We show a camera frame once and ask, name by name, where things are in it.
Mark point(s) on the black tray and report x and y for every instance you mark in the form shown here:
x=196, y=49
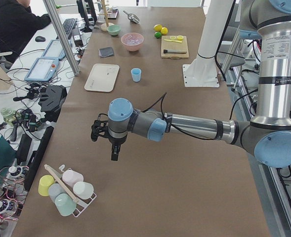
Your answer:
x=112, y=14

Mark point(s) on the white cup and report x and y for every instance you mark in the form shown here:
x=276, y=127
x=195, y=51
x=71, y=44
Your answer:
x=83, y=190

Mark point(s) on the pink bowl of ice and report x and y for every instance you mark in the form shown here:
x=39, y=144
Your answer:
x=132, y=41

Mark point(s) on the black keyboard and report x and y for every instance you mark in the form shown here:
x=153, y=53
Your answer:
x=68, y=25

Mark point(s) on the mint green bowl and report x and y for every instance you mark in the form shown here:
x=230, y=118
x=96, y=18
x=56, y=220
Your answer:
x=113, y=30

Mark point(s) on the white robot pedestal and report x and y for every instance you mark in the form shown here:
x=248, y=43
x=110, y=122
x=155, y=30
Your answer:
x=202, y=71

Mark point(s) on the yellow plastic knife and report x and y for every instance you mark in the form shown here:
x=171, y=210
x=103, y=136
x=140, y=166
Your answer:
x=176, y=41

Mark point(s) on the whole yellow lemon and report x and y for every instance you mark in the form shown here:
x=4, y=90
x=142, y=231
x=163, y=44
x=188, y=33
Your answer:
x=164, y=31
x=157, y=27

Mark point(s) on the teach pendant near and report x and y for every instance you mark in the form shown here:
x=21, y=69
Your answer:
x=42, y=69

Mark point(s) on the grey cup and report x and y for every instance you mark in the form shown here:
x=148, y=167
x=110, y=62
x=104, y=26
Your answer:
x=54, y=191

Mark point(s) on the pink cup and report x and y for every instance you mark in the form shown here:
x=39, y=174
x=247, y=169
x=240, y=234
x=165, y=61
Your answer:
x=71, y=177

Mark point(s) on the grey folded cloth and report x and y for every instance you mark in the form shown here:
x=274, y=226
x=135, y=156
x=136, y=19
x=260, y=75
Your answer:
x=106, y=52

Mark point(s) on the yellow cup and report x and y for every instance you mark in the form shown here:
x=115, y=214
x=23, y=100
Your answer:
x=44, y=183

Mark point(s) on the green lime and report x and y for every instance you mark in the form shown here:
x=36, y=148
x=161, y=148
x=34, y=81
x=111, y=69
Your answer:
x=158, y=35

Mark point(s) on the wooden cup stand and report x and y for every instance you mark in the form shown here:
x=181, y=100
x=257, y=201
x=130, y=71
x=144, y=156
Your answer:
x=104, y=26

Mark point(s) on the metal ice scoop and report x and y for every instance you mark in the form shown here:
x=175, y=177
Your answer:
x=132, y=17

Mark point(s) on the white wire cup rack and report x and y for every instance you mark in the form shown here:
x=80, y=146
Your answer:
x=82, y=204

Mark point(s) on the person in black hoodie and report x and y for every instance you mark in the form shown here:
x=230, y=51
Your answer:
x=18, y=25

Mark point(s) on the aluminium frame post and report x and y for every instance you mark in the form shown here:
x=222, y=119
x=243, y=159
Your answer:
x=51, y=9

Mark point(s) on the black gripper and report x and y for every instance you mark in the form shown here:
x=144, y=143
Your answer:
x=115, y=141

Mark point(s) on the steel muddler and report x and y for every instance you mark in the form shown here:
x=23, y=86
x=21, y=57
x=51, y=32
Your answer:
x=166, y=51

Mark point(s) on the wooden cutting board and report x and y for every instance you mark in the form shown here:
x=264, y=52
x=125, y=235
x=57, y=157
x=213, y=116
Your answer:
x=174, y=46

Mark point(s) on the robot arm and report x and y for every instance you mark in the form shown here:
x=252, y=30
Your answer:
x=267, y=136

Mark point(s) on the mint green cup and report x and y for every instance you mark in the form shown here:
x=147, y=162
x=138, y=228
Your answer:
x=65, y=204

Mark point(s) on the black computer mouse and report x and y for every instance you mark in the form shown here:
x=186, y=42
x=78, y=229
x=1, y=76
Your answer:
x=40, y=39

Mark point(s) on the light blue plastic cup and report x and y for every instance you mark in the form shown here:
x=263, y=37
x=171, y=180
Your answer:
x=136, y=74

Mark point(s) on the teach pendant far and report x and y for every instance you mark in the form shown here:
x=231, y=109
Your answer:
x=54, y=49

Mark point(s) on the teach pendant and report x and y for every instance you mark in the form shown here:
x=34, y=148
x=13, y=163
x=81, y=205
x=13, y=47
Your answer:
x=42, y=69
x=54, y=49

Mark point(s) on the cream rabbit tray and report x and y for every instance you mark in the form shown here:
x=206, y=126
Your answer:
x=102, y=78

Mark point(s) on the black device on desk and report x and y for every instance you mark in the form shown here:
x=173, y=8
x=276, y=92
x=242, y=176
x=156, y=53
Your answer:
x=51, y=102

